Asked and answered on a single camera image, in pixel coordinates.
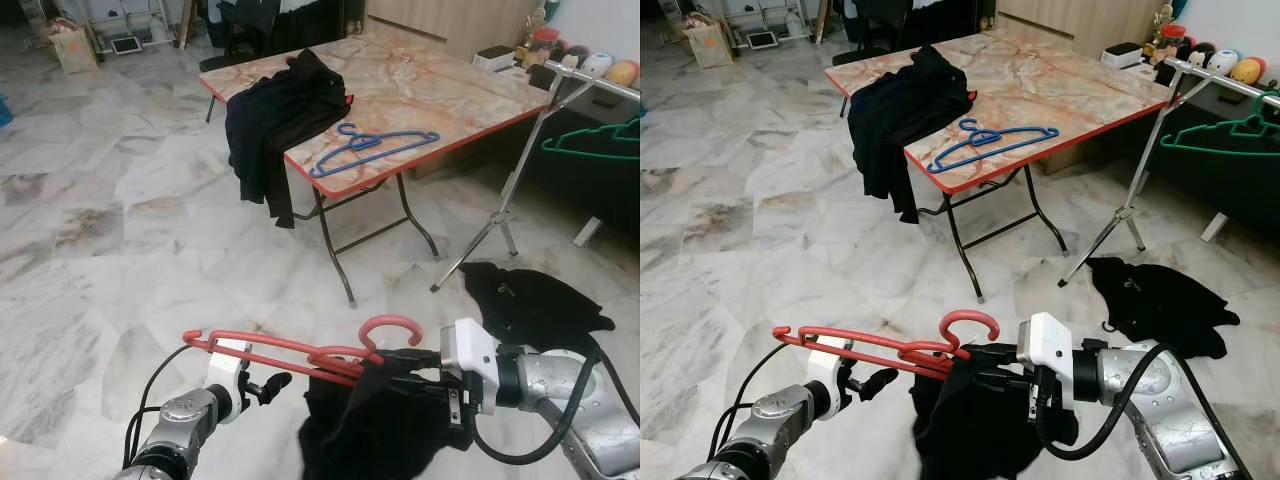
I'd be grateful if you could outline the navy knit garment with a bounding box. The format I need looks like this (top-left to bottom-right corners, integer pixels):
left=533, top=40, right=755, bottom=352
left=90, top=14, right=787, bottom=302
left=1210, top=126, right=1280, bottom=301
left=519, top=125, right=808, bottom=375
left=910, top=346, right=1081, bottom=480
left=298, top=352, right=477, bottom=480

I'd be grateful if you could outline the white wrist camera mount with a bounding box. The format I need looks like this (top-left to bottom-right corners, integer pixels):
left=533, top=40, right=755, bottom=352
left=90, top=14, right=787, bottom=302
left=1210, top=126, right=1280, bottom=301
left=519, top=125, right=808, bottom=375
left=205, top=338, right=254, bottom=401
left=440, top=318, right=499, bottom=414
left=1017, top=312, right=1075, bottom=407
left=804, top=334, right=852, bottom=397

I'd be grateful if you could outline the green plastic hanger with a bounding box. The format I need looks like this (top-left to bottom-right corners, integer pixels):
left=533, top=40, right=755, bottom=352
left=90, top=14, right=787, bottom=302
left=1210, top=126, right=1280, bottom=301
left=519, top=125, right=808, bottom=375
left=1160, top=92, right=1280, bottom=158
left=541, top=105, right=641, bottom=162

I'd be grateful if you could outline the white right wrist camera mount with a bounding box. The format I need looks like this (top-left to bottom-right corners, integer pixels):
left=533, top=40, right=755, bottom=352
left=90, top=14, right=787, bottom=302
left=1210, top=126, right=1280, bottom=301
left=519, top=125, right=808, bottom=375
left=1017, top=312, right=1075, bottom=407
left=440, top=318, right=499, bottom=414

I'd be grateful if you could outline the black office chair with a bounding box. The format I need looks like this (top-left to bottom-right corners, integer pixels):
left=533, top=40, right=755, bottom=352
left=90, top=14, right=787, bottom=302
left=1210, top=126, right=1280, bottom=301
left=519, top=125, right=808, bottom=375
left=830, top=0, right=913, bottom=68
left=198, top=0, right=285, bottom=73

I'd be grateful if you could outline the black printed t-shirt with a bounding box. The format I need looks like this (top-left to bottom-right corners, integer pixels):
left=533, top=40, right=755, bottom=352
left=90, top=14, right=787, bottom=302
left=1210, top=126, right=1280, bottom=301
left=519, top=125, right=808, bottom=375
left=460, top=262, right=617, bottom=354
left=1085, top=257, right=1242, bottom=360

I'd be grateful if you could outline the black garment on table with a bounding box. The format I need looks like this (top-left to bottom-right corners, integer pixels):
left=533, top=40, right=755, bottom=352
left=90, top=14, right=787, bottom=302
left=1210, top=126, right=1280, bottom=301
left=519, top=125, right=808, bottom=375
left=848, top=44, right=977, bottom=225
left=225, top=48, right=351, bottom=230

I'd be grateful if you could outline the white wire shelf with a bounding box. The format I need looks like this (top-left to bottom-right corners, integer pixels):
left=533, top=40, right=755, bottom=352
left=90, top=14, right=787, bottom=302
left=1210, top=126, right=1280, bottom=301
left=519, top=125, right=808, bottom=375
left=715, top=0, right=816, bottom=49
left=75, top=0, right=179, bottom=53

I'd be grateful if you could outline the red plastic hanger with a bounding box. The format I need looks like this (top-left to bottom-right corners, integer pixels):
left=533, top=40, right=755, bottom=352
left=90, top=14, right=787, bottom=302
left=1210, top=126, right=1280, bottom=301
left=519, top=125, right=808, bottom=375
left=182, top=316, right=424, bottom=389
left=772, top=310, right=1002, bottom=382

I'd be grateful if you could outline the silver clothes rack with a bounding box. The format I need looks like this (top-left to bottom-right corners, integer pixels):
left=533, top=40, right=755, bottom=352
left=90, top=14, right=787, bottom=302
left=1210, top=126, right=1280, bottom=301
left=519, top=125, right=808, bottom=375
left=430, top=60, right=641, bottom=294
left=1058, top=56, right=1280, bottom=289

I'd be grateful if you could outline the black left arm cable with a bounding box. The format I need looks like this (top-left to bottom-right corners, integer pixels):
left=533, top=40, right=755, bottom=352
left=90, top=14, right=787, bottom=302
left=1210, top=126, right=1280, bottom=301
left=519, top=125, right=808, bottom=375
left=733, top=343, right=783, bottom=453
left=122, top=345, right=193, bottom=469

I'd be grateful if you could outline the black tv cabinet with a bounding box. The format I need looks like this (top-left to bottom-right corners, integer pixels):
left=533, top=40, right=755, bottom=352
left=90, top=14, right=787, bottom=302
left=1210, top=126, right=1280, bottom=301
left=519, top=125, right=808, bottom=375
left=520, top=72, right=641, bottom=243
left=1140, top=68, right=1280, bottom=243

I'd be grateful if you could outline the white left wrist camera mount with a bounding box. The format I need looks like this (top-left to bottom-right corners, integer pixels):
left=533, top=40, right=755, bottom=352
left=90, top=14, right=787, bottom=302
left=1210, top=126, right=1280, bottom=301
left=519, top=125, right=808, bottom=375
left=205, top=338, right=254, bottom=401
left=804, top=334, right=852, bottom=397

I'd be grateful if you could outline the blue plastic hanger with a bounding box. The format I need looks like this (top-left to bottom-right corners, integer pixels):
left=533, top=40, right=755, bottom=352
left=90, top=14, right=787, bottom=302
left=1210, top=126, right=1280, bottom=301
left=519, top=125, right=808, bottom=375
left=926, top=118, right=1061, bottom=175
left=308, top=123, right=441, bottom=180

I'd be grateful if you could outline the brown paper bag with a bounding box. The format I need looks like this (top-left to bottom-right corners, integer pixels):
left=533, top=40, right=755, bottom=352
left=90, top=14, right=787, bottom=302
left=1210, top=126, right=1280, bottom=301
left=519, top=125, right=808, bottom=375
left=50, top=25, right=100, bottom=75
left=685, top=21, right=734, bottom=70

